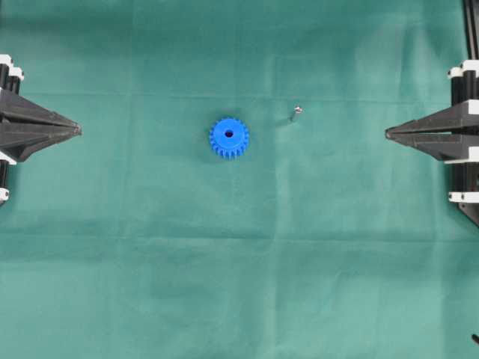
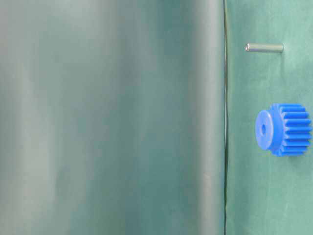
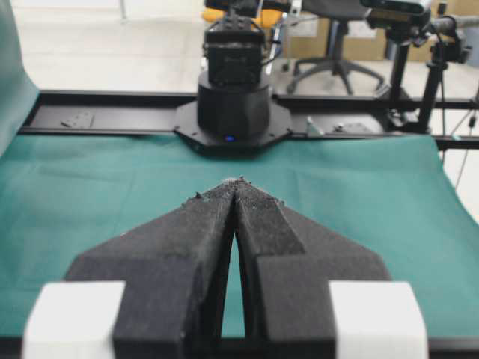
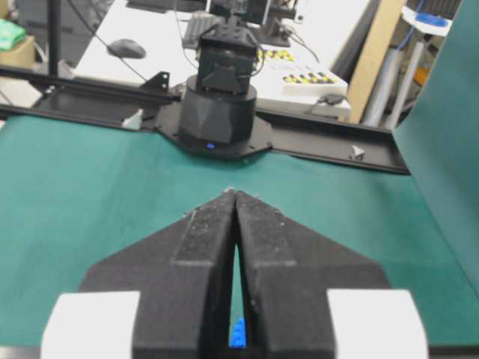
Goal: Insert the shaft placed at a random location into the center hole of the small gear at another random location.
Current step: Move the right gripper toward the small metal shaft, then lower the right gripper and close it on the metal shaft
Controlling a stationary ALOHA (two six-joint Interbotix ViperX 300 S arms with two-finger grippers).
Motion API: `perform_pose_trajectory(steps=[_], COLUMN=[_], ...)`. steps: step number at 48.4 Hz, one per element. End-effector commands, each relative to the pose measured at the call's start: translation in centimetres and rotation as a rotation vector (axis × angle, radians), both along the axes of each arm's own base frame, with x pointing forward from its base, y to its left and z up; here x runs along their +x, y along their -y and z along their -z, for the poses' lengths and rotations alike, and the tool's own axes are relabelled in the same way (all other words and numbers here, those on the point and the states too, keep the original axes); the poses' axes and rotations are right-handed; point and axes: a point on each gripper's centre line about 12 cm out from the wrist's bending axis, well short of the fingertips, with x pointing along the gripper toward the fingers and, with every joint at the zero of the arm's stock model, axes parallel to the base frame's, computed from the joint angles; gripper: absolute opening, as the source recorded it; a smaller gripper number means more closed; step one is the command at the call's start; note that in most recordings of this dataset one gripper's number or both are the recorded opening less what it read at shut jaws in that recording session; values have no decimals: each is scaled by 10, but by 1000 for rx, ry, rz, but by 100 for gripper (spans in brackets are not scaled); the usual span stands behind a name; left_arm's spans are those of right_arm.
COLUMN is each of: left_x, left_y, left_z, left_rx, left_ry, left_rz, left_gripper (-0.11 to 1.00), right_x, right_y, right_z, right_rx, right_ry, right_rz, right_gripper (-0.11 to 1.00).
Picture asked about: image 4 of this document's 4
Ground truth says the white desk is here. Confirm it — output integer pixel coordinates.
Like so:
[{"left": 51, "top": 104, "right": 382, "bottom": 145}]
[{"left": 73, "top": 0, "right": 353, "bottom": 121}]

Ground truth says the black vertical pole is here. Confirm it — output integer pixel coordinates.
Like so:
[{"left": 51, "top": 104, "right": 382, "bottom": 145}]
[{"left": 47, "top": 0, "right": 61, "bottom": 77}]

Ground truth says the green upright backdrop panel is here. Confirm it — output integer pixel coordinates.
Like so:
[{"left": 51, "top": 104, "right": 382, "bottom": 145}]
[{"left": 393, "top": 1, "right": 478, "bottom": 289}]

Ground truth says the cardboard board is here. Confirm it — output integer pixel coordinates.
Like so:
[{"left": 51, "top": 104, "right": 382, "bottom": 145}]
[{"left": 347, "top": 0, "right": 406, "bottom": 124}]

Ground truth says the blue plastic gear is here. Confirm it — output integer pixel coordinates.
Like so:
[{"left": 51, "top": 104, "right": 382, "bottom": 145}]
[{"left": 229, "top": 317, "right": 247, "bottom": 349}]

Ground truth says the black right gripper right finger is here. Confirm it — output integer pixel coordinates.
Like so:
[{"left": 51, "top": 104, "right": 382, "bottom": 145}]
[{"left": 236, "top": 191, "right": 391, "bottom": 358}]

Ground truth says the black keyboard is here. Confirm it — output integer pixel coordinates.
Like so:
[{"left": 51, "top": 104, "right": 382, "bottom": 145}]
[{"left": 183, "top": 12, "right": 217, "bottom": 49}]

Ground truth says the black computer mouse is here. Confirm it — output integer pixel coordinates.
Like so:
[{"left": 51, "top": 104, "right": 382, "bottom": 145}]
[{"left": 107, "top": 38, "right": 147, "bottom": 59}]

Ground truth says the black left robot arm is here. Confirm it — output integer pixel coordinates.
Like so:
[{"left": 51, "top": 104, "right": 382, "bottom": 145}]
[{"left": 79, "top": 16, "right": 271, "bottom": 358}]

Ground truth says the green table mat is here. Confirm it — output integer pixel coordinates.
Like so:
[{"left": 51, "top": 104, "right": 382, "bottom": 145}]
[{"left": 1, "top": 117, "right": 478, "bottom": 346}]

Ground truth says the black aluminium frame rail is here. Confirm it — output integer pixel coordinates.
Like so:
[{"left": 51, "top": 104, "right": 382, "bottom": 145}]
[{"left": 1, "top": 67, "right": 409, "bottom": 175}]

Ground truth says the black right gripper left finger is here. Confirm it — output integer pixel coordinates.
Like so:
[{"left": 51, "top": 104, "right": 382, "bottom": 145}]
[{"left": 79, "top": 190, "right": 236, "bottom": 358}]

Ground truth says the black monitor stand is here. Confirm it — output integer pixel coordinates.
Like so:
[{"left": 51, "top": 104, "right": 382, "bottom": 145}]
[{"left": 248, "top": 1, "right": 305, "bottom": 48}]

